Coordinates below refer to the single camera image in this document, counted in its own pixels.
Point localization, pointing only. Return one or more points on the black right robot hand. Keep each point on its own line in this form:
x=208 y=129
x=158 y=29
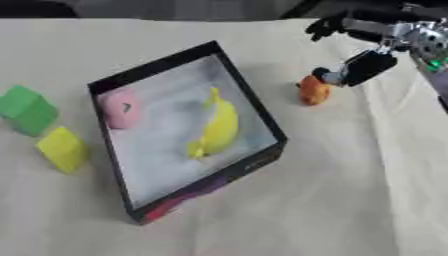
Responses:
x=367 y=66

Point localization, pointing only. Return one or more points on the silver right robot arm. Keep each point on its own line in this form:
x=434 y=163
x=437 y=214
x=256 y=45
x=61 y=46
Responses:
x=429 y=46

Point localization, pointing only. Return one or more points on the black box white inside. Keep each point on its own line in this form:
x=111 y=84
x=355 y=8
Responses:
x=186 y=133

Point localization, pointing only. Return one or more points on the orange toy fruit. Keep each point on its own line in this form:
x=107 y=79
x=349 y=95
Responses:
x=314 y=90

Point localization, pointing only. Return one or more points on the yellow toy banana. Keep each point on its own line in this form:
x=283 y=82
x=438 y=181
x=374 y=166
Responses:
x=219 y=126

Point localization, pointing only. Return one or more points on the pink soft toy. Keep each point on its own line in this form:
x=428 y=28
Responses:
x=121 y=108

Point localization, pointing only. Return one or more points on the yellow block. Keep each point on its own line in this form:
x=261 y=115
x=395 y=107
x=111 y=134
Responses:
x=62 y=150

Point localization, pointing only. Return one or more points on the green block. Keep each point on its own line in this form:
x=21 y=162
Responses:
x=26 y=110

